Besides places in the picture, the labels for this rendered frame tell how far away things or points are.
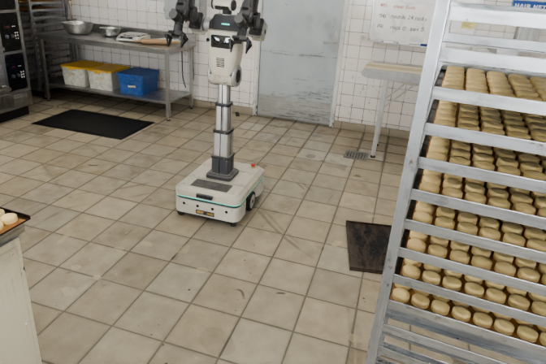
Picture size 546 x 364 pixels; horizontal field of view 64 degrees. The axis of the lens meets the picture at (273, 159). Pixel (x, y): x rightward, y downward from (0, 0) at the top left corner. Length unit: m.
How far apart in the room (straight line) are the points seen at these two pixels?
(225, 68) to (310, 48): 2.57
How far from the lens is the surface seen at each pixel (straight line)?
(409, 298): 1.43
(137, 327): 2.55
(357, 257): 3.09
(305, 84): 5.67
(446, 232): 1.24
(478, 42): 1.52
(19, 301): 1.90
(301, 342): 2.46
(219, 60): 3.15
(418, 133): 1.11
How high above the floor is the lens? 1.73
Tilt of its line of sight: 22 degrees down
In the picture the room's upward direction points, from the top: 4 degrees clockwise
